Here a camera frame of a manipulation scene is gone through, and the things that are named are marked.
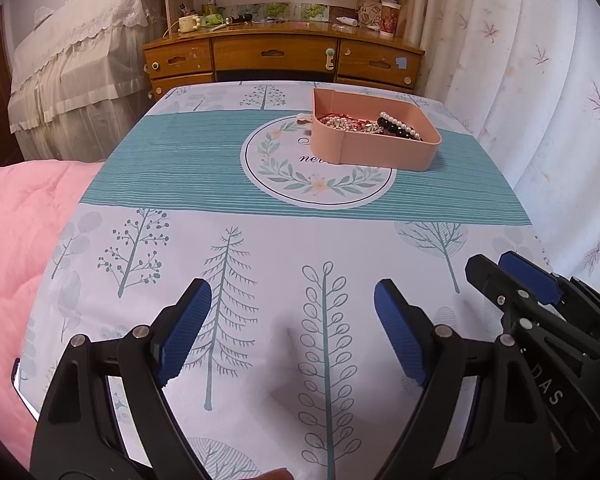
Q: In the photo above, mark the beige patterned cup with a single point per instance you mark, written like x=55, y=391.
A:
x=369, y=14

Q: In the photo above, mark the pink plastic tray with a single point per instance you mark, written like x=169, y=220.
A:
x=380, y=152

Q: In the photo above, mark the white leaf print curtain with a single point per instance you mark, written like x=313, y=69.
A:
x=530, y=85

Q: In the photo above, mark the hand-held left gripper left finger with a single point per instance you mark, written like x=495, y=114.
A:
x=185, y=330

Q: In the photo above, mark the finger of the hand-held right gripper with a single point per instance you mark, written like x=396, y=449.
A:
x=490, y=280
x=527, y=271

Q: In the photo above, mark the wooden desk with drawers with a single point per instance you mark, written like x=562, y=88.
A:
x=240, y=57

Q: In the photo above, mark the white tube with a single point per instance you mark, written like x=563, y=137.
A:
x=347, y=21

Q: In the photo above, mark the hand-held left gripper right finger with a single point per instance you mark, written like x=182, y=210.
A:
x=400, y=335

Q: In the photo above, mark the small white ornament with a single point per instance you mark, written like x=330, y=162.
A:
x=305, y=119

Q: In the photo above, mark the tree print tablecloth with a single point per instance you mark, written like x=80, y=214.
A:
x=230, y=240

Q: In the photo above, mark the red floral paper cup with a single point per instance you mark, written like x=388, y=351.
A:
x=390, y=20

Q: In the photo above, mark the green hook on drawer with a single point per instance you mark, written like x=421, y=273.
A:
x=330, y=59

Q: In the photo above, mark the cream mug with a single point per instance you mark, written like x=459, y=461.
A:
x=187, y=24

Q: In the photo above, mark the white lace cover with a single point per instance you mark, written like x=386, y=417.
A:
x=80, y=60

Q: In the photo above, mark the pink blanket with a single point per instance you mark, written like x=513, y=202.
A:
x=20, y=240

